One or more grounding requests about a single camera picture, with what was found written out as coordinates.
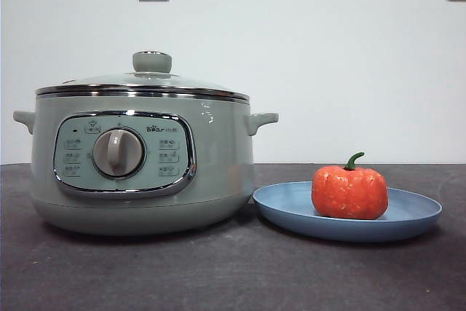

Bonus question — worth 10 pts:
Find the glass lid with green knob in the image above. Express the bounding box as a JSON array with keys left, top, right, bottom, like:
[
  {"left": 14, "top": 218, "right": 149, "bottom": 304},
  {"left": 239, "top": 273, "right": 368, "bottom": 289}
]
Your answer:
[{"left": 35, "top": 50, "right": 251, "bottom": 103}]

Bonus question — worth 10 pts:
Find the orange pumpkin with green stem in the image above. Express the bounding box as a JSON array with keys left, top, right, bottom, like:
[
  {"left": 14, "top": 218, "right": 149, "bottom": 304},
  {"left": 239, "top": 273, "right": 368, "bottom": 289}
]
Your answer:
[{"left": 311, "top": 151, "right": 389, "bottom": 221}]

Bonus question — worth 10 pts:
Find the pale green electric steamer pot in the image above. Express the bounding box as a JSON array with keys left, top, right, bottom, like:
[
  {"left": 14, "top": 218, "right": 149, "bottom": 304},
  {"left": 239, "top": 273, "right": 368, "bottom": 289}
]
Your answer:
[{"left": 12, "top": 88, "right": 280, "bottom": 237}]

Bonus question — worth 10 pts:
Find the blue round plate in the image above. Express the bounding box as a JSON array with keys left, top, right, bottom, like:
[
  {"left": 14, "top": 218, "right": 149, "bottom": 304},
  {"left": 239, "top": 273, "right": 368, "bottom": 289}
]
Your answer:
[{"left": 252, "top": 181, "right": 444, "bottom": 243}]

